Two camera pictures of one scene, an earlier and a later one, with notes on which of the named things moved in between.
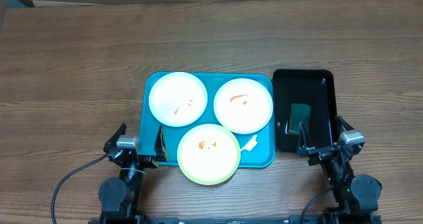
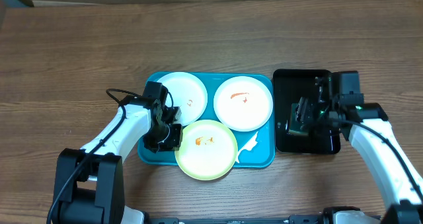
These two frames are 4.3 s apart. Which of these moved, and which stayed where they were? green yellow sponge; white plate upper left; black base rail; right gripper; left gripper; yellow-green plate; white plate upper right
Moved: yellow-green plate; left gripper; right gripper
Stayed: green yellow sponge; white plate upper right; black base rail; white plate upper left
